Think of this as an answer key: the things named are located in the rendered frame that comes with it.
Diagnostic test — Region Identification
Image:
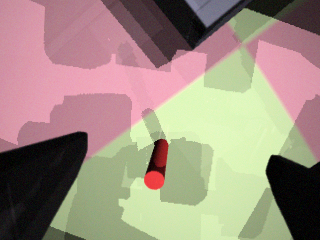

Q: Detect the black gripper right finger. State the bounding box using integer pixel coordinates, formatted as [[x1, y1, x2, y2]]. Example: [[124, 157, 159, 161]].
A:
[[265, 155, 320, 240]]

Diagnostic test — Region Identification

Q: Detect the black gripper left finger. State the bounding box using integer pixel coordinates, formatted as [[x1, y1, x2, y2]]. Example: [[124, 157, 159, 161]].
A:
[[0, 131, 88, 240]]

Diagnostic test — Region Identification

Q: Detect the dark red peg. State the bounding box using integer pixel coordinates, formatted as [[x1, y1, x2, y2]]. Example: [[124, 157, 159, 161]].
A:
[[144, 139, 169, 189]]

